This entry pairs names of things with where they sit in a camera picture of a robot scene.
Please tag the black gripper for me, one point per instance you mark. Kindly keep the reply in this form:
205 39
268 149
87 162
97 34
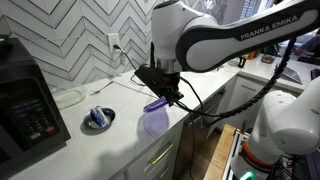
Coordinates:
163 85

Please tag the dark blue translucent lid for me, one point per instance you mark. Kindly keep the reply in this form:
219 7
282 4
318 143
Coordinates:
156 105

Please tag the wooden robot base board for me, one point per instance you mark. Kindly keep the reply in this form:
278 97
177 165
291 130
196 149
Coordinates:
219 159

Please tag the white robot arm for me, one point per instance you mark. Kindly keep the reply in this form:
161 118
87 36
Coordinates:
188 40

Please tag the blue white packet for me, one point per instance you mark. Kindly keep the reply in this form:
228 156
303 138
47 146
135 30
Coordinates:
99 116

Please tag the small metal bowl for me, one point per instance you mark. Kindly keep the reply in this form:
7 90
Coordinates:
90 123

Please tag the clear plastic container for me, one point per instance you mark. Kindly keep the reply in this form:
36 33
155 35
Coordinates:
65 98

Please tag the black microwave oven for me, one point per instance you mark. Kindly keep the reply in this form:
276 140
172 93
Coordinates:
31 126

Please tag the gold drawer handle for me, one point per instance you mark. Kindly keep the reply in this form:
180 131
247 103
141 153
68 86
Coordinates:
158 155

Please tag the white wall outlet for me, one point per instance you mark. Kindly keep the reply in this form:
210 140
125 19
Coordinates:
113 39

